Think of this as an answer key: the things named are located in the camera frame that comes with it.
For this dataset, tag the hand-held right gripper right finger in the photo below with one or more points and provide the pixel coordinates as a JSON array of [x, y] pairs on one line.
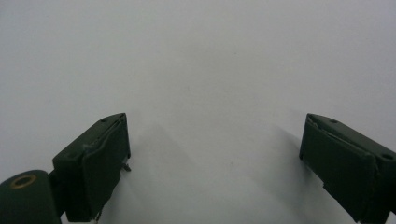
[[348, 168]]

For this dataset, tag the grey foam mat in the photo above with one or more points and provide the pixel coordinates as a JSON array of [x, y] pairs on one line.
[[199, 62]]

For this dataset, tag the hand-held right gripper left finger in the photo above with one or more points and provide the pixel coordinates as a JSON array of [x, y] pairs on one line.
[[93, 168]]

